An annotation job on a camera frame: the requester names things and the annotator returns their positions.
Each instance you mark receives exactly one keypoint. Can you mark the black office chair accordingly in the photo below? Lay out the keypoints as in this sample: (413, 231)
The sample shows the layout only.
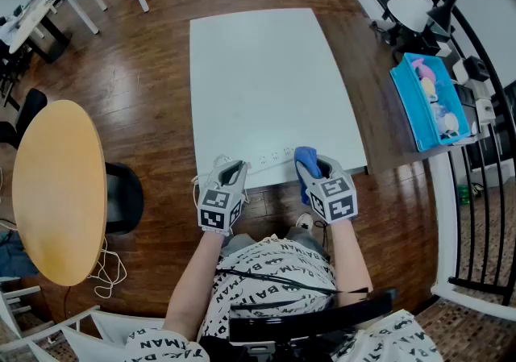
(30, 106)

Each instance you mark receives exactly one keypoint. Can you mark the white yellow toy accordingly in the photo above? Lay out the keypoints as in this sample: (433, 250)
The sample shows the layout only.
(450, 124)

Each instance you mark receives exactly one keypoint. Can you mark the black glossy curved bar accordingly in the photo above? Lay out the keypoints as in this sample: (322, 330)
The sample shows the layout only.
(306, 318)

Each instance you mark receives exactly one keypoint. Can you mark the white panel on black stand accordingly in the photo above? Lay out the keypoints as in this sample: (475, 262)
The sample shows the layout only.
(409, 7)

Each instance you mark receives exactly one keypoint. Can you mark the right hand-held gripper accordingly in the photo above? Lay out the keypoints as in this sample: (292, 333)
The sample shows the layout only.
(334, 199)

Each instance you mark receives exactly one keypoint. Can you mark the dark brown wooden table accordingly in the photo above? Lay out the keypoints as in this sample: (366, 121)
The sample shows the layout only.
(379, 110)

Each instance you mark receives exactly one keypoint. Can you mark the grey trousers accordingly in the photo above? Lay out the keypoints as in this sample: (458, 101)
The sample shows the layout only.
(238, 242)

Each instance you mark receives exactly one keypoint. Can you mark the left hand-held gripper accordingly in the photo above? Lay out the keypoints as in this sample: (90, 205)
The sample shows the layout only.
(213, 203)

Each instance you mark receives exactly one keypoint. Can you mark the white power strip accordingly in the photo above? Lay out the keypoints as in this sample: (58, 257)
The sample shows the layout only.
(270, 165)

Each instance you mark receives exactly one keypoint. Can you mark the light blue toy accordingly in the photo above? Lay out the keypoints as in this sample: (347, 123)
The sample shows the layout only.
(439, 110)

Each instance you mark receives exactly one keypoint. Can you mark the black round stool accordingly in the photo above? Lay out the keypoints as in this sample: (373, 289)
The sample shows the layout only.
(125, 199)

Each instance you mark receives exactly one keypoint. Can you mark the white grey electrical box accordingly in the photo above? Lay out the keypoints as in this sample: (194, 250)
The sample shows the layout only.
(485, 110)

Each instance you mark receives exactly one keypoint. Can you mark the cluttered white desk black base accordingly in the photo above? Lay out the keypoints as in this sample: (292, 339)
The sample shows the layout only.
(28, 26)

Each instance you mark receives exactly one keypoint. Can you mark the white black printed shirt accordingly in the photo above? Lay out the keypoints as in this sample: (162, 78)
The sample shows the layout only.
(274, 267)

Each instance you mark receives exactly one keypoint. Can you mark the dark blue fabric bundle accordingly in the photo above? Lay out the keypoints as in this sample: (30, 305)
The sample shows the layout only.
(16, 255)

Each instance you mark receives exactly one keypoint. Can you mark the small white box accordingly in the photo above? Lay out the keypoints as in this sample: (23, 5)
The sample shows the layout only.
(458, 70)

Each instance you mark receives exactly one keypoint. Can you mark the round wooden table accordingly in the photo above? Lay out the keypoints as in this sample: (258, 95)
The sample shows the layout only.
(60, 191)

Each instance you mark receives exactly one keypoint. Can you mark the black metal railing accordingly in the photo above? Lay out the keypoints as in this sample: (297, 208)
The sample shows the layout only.
(488, 62)

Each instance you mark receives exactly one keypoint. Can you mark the white metal chair frame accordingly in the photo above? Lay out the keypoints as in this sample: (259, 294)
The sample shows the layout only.
(80, 336)

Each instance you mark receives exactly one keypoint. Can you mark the white curved balcony rim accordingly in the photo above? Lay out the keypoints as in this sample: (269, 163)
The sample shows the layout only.
(443, 211)

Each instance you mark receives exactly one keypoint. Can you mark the green box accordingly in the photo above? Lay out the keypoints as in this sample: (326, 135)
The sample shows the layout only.
(464, 194)

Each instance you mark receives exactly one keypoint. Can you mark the blue cloth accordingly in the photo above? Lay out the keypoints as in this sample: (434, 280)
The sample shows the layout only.
(306, 155)

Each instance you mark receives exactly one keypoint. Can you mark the black cube speaker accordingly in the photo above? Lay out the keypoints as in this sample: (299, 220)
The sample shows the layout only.
(476, 68)

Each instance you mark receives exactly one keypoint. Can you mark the person's left forearm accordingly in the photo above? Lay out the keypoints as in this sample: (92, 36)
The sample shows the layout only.
(189, 284)

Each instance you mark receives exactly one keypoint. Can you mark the blue plastic bin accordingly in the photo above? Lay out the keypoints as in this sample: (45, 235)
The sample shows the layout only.
(411, 110)

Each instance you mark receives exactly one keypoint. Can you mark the pink plush toy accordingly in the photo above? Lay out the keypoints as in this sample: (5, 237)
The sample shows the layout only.
(423, 68)

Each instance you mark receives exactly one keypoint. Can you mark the black desk lamp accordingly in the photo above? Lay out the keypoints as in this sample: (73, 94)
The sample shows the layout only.
(441, 13)

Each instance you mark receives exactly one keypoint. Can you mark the white shoe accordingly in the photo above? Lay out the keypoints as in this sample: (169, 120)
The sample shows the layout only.
(305, 222)

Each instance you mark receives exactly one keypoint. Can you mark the person's right forearm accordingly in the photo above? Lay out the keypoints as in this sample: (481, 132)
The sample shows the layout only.
(350, 263)

